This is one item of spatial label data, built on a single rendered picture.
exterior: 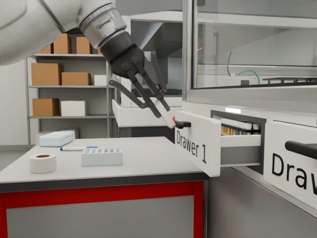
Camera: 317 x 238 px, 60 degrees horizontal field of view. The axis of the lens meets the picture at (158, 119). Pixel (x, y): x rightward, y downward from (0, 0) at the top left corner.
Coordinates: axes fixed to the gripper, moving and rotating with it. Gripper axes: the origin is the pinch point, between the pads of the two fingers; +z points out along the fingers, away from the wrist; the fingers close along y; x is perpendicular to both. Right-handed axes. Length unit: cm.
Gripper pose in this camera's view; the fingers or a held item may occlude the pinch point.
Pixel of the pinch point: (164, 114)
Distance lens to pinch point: 64.1
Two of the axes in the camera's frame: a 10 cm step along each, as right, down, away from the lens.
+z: 5.6, 8.1, 1.8
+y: 8.1, -5.8, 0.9
